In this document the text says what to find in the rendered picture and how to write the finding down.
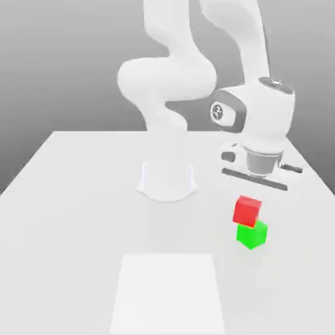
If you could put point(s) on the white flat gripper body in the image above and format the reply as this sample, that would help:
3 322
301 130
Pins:
252 180

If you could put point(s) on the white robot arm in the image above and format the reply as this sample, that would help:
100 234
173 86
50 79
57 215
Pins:
167 78

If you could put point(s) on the small red cube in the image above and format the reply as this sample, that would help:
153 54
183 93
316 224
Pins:
246 212

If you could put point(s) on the small green cube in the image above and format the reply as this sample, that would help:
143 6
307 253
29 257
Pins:
253 235

